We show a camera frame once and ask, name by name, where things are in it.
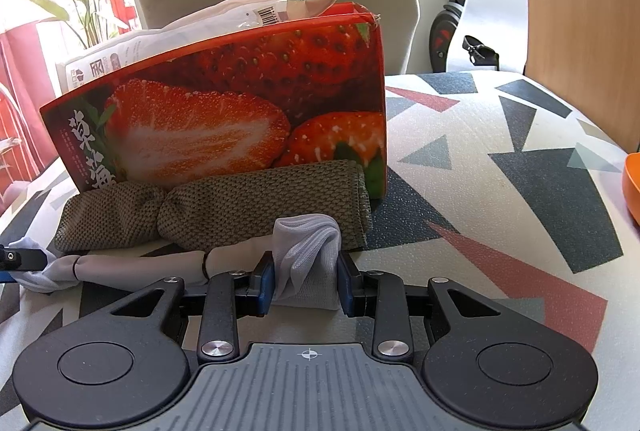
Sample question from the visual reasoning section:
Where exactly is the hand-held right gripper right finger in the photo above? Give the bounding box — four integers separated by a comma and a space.
336, 253, 498, 358

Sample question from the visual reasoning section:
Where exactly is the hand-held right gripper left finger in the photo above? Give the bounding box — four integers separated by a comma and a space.
107, 252, 276, 360

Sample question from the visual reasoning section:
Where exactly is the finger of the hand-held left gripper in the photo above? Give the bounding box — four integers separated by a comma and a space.
0, 248, 48, 284

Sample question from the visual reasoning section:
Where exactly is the beige cloth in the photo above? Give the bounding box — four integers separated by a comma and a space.
10, 213, 343, 312

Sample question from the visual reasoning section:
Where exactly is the red strawberry print box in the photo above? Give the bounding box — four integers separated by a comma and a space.
40, 1, 390, 202

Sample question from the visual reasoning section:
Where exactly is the white printed packet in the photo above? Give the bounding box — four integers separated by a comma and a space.
55, 28, 211, 96

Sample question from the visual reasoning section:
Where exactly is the white barcode packet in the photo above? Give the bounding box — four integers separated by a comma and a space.
132, 0, 342, 62

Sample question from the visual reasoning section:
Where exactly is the olive knitted towel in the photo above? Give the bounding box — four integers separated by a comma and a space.
52, 159, 373, 254

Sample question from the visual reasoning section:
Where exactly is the geometric patterned tablecloth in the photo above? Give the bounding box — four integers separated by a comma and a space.
0, 71, 640, 431

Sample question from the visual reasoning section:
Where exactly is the orange bowl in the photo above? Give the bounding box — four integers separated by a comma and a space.
621, 152, 640, 224

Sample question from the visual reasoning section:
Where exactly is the white board sheet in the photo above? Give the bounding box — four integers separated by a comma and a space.
447, 0, 530, 74

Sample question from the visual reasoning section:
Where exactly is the wooden panel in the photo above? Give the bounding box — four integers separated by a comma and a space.
517, 0, 640, 152

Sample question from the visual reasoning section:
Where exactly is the pink printed wall cloth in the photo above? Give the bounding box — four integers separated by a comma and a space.
0, 0, 146, 212

